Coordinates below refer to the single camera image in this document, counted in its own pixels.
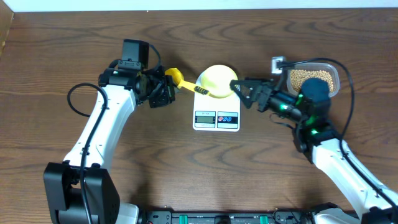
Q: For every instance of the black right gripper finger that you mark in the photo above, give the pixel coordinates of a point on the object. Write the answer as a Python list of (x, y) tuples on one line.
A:
[(250, 95), (249, 82)]

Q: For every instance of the pale yellow bowl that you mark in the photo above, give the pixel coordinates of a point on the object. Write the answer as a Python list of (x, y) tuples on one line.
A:
[(216, 79)]

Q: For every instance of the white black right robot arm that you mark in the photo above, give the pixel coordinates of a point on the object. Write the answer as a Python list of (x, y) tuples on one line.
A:
[(316, 138)]

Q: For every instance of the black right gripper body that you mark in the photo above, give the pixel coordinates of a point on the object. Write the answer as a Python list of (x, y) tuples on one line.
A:
[(272, 99)]

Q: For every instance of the clear container of soybeans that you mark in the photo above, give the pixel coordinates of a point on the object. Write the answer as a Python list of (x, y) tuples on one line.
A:
[(323, 71)]

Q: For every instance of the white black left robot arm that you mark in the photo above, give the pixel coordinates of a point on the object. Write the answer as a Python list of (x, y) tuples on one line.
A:
[(80, 189)]

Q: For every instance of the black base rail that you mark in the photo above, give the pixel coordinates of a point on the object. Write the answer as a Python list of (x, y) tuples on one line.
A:
[(275, 217)]

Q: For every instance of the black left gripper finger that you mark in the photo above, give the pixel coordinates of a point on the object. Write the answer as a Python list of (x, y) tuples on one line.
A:
[(170, 81), (167, 95)]

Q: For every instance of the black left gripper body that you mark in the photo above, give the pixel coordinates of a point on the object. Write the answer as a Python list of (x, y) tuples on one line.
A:
[(166, 92)]

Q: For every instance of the white digital kitchen scale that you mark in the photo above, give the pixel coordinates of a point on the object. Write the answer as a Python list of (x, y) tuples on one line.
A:
[(216, 114)]

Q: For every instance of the yellow measuring scoop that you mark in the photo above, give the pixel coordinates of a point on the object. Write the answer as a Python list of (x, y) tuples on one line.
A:
[(180, 82)]

